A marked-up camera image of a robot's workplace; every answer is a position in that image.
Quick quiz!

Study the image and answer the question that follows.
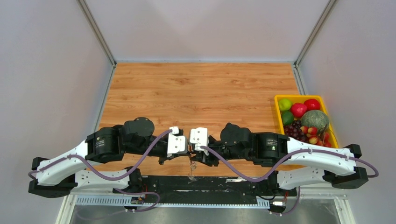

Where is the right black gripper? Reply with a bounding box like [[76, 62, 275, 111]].
[[190, 138, 252, 167]]

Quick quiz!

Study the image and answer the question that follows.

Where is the red handled metal key organizer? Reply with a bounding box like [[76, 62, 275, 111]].
[[188, 152, 197, 183]]

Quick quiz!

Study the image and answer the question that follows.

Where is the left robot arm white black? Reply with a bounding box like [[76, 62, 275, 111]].
[[28, 117, 189, 198]]

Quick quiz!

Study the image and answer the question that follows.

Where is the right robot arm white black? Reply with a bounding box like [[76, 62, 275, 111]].
[[189, 123, 369, 195]]

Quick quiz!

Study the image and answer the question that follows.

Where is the purple grape bunch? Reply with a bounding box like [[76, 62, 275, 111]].
[[283, 120, 309, 142]]

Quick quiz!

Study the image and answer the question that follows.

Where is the dark green lime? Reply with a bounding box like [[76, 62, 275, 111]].
[[281, 111, 294, 126]]

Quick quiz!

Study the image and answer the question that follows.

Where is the light green apple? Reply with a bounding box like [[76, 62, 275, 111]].
[[278, 98, 293, 112]]

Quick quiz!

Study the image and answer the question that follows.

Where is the red apple left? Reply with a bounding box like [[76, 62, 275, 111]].
[[290, 103, 308, 118]]

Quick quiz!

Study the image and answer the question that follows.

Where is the red apple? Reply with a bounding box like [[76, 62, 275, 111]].
[[290, 103, 308, 118], [304, 98, 321, 111]]

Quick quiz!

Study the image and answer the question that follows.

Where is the yellow plastic fruit bin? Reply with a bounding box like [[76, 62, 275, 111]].
[[274, 95, 339, 148]]

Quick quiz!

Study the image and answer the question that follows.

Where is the small red peaches cluster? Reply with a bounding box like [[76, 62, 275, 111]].
[[300, 126, 332, 147]]

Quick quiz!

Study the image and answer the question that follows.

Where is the green netted melon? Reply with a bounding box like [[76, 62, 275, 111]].
[[300, 110, 330, 132]]

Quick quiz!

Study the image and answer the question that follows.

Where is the red apple right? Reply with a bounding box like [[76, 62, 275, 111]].
[[304, 98, 321, 111]]

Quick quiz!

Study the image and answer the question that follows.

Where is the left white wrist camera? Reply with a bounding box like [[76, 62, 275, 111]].
[[167, 126, 187, 158]]

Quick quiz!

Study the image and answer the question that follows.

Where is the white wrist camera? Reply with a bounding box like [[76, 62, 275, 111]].
[[167, 126, 187, 158], [189, 127, 209, 156]]

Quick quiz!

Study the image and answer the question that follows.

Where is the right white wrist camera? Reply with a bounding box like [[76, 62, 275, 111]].
[[189, 127, 209, 156]]

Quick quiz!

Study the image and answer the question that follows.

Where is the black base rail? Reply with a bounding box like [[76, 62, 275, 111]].
[[122, 175, 297, 205]]

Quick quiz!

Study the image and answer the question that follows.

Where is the slotted white cable duct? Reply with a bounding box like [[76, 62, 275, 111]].
[[76, 195, 270, 209]]

